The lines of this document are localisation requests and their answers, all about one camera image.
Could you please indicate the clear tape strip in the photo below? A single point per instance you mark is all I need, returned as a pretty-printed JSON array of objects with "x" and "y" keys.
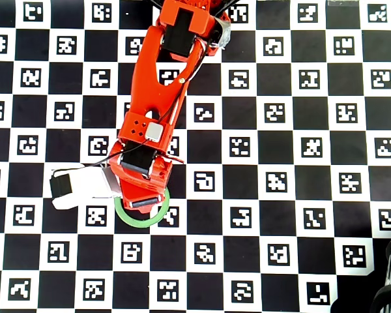
[{"x": 340, "y": 3}]

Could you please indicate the small grey square box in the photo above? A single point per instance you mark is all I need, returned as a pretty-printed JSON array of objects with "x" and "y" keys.
[{"x": 154, "y": 131}]

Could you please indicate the grey tape wad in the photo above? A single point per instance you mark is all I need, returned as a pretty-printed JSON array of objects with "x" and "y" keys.
[{"x": 224, "y": 32}]

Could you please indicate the black white marker mat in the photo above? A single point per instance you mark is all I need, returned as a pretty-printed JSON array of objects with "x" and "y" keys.
[{"x": 280, "y": 182}]

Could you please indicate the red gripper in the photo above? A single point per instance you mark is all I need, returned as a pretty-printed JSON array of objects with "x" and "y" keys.
[{"x": 145, "y": 202}]

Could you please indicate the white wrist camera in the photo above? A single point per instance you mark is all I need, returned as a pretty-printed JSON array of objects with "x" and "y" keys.
[{"x": 81, "y": 186}]

